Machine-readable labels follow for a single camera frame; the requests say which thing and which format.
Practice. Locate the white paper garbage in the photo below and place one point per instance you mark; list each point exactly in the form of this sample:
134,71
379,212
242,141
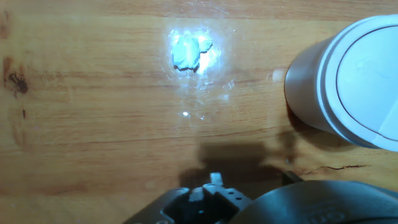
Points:
186,56

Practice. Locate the white round trash can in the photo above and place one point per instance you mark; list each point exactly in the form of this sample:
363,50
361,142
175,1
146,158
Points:
357,84

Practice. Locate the glossy wooden board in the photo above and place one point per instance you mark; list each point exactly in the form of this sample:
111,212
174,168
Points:
93,124

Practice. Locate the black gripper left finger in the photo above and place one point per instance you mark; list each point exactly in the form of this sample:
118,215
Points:
199,208

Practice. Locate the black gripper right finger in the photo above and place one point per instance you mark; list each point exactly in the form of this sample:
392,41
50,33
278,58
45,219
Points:
289,179

